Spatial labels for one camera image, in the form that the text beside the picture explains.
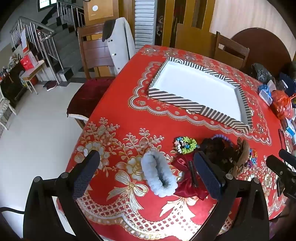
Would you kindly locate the black white striped box tray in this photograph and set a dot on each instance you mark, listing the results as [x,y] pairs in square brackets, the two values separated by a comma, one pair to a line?
[196,85]

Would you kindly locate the orange plastic bag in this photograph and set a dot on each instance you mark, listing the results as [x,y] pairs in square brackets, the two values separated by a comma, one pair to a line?
[281,104]

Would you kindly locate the flat wooden board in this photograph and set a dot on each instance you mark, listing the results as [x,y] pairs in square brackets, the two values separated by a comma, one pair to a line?
[194,41]

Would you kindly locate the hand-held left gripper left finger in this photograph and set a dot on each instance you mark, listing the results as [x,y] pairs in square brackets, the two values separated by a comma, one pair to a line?
[86,171]

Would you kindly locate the steel stair railing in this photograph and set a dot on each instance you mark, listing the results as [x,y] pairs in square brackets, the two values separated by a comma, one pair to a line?
[46,46]

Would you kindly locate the brown scrunchie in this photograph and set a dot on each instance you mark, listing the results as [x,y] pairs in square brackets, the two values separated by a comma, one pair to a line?
[215,150]

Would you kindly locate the black plastic bag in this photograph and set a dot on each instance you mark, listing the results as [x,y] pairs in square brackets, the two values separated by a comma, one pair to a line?
[261,71]

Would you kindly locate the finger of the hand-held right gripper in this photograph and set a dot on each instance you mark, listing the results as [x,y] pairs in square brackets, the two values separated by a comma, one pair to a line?
[279,169]
[288,157]

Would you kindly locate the pair of dark shoes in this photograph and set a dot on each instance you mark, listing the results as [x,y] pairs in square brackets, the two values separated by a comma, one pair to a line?
[50,85]

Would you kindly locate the grey coat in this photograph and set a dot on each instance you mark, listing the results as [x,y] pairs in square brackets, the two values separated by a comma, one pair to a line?
[120,41]

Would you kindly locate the round brown wooden board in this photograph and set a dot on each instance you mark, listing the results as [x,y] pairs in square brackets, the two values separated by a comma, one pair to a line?
[266,46]

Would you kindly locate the dark red chair cushion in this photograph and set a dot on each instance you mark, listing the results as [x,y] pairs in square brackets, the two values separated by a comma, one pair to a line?
[87,95]

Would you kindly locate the beige lace bow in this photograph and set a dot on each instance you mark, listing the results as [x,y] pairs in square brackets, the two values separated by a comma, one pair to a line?
[242,155]

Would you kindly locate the light blue fluffy scrunchie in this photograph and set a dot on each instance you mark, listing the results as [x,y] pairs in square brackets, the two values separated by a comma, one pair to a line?
[150,169]

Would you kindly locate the red satin bow clip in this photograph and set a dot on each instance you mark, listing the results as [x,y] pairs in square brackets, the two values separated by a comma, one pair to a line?
[185,190]

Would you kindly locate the pile of small packets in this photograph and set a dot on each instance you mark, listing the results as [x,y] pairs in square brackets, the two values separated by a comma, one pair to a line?
[290,132]

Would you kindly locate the blue white packet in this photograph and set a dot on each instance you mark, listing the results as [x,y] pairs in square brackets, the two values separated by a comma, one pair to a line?
[264,92]

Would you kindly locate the white ribbed panel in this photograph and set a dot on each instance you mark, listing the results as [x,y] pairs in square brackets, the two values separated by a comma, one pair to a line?
[144,23]

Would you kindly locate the red floral tablecloth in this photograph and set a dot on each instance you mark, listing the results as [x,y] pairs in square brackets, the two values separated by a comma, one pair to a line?
[129,115]

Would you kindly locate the red gift bag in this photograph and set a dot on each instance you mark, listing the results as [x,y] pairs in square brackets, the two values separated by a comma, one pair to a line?
[25,63]

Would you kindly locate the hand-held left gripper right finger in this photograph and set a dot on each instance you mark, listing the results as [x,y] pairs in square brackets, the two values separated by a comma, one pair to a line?
[208,176]

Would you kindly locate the light wooden chair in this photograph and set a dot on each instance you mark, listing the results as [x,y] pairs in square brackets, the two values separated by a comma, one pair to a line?
[233,47]

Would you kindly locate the brown wooden cabinet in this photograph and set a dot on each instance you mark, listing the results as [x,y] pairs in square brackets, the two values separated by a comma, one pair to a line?
[101,14]

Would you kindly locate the black cabinet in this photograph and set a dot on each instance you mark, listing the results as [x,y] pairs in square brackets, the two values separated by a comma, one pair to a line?
[11,85]

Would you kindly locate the navy blue bag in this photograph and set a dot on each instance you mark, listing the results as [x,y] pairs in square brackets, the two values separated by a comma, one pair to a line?
[286,81]

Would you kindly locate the small white table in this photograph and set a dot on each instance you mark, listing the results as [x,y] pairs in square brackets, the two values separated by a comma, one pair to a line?
[32,70]

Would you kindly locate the wooden chair with brown backrest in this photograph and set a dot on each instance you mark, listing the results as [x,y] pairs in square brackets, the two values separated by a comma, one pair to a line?
[94,49]

